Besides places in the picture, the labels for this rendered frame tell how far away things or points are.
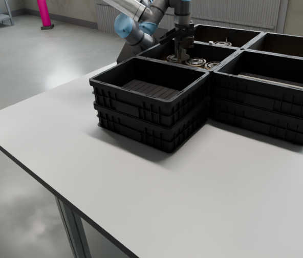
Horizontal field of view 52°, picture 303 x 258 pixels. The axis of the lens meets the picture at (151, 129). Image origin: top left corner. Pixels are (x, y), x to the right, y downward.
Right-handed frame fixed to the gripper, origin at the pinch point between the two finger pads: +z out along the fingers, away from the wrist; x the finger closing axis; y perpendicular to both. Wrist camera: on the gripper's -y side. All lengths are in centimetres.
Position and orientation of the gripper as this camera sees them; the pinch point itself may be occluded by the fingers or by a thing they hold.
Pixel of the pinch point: (177, 61)
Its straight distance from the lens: 160.4
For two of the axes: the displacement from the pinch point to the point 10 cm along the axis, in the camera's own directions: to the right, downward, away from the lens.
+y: 9.9, -1.4, 0.9
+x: -1.6, -6.4, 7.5
